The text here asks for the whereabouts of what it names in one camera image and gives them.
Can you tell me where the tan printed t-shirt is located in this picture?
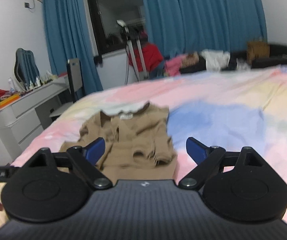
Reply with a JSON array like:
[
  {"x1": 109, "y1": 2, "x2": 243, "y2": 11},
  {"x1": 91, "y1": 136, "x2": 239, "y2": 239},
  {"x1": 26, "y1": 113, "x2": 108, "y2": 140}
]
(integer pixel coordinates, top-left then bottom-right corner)
[{"x1": 60, "y1": 102, "x2": 177, "y2": 183}]

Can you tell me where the tan black clothes pile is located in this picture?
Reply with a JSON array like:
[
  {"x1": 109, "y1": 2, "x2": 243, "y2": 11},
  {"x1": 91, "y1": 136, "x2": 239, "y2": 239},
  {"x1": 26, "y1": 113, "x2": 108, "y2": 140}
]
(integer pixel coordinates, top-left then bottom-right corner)
[{"x1": 179, "y1": 52, "x2": 206, "y2": 75}]

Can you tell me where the pink clothes pile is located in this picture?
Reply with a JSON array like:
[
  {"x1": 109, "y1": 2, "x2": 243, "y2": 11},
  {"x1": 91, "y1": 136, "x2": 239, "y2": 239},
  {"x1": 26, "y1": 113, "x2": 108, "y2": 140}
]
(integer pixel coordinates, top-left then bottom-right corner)
[{"x1": 164, "y1": 54, "x2": 189, "y2": 77}]

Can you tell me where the white dresser desk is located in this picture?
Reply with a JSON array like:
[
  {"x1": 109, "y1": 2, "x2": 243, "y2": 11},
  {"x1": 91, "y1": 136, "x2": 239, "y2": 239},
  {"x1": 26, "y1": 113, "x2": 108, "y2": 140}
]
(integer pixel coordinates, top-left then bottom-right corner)
[{"x1": 0, "y1": 76, "x2": 69, "y2": 161}]

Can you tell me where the pastel tie-dye bed sheet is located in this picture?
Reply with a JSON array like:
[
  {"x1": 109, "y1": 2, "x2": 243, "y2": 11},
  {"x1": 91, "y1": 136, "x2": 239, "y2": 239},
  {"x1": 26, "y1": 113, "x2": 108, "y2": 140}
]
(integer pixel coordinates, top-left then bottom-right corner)
[{"x1": 13, "y1": 66, "x2": 287, "y2": 223}]

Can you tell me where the clutter on desk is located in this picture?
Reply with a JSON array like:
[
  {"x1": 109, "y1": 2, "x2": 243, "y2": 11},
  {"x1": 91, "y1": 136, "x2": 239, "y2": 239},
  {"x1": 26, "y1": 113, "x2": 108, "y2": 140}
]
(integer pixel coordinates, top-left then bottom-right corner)
[{"x1": 0, "y1": 72, "x2": 69, "y2": 109}]

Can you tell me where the white garment on pile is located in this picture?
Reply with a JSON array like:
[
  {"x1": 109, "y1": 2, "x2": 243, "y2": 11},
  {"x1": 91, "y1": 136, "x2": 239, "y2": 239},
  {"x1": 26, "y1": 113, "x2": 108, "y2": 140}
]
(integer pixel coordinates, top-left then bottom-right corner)
[{"x1": 200, "y1": 49, "x2": 231, "y2": 72}]

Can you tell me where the blue grey office chair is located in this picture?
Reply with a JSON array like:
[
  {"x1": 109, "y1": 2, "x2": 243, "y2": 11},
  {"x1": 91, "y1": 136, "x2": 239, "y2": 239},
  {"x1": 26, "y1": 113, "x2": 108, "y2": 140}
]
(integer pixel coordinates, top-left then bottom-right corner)
[{"x1": 14, "y1": 48, "x2": 40, "y2": 90}]

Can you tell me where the red garment on stand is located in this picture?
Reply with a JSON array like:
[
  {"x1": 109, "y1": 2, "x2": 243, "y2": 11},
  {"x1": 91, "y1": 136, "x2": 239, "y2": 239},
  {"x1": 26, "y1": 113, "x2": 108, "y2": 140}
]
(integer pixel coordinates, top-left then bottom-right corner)
[{"x1": 134, "y1": 43, "x2": 163, "y2": 73}]

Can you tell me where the black sofa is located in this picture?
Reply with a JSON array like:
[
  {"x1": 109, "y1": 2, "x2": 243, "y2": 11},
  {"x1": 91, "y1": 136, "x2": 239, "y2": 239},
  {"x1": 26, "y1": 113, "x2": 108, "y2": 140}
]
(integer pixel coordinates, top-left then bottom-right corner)
[{"x1": 228, "y1": 43, "x2": 287, "y2": 70}]

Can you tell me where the blue curtain left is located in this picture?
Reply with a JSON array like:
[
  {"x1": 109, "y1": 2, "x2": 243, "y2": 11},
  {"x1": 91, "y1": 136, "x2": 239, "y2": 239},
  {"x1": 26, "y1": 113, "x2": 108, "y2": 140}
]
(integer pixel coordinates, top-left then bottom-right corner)
[{"x1": 43, "y1": 0, "x2": 103, "y2": 94}]

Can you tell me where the blue curtain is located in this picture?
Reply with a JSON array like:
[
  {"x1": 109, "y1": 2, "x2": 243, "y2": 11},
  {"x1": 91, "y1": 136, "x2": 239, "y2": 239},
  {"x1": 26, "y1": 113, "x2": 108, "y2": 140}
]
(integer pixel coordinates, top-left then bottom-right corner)
[
  {"x1": 43, "y1": 0, "x2": 103, "y2": 94},
  {"x1": 143, "y1": 0, "x2": 267, "y2": 58}
]

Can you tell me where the metal tripod stand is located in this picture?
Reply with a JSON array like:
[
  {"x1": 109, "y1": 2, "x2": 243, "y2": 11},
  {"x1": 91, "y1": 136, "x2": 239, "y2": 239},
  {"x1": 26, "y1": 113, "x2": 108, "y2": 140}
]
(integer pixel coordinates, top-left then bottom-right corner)
[{"x1": 116, "y1": 20, "x2": 149, "y2": 85}]

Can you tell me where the blue curtain right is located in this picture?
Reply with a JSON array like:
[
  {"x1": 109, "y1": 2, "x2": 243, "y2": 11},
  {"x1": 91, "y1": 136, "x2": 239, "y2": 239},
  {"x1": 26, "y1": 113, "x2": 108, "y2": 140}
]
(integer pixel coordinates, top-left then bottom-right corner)
[{"x1": 143, "y1": 0, "x2": 267, "y2": 58}]

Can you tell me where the dark window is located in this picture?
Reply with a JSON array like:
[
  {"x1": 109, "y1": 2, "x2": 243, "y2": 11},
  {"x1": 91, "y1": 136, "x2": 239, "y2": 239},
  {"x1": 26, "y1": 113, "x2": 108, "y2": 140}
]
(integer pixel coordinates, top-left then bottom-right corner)
[{"x1": 88, "y1": 0, "x2": 148, "y2": 54}]

